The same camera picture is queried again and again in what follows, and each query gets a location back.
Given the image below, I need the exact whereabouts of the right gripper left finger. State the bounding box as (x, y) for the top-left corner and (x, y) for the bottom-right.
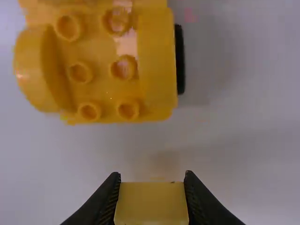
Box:
(58, 172), (122, 225)

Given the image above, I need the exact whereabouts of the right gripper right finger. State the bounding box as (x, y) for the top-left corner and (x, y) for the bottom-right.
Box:
(183, 170), (243, 225)

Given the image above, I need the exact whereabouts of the yellow toy brick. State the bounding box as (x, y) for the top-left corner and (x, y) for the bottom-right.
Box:
(113, 181), (190, 225)

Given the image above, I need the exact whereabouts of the yellow toy car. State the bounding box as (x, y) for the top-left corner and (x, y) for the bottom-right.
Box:
(11, 0), (188, 127)

